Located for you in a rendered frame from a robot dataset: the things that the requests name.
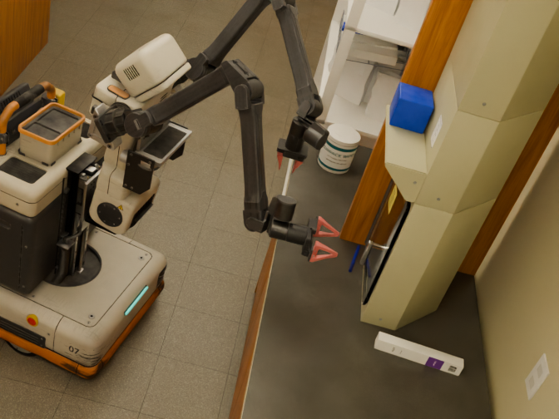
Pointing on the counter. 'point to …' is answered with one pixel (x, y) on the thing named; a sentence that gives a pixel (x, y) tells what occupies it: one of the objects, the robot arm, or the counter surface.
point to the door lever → (370, 250)
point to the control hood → (405, 159)
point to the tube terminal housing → (446, 206)
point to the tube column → (507, 57)
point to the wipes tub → (338, 149)
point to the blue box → (411, 108)
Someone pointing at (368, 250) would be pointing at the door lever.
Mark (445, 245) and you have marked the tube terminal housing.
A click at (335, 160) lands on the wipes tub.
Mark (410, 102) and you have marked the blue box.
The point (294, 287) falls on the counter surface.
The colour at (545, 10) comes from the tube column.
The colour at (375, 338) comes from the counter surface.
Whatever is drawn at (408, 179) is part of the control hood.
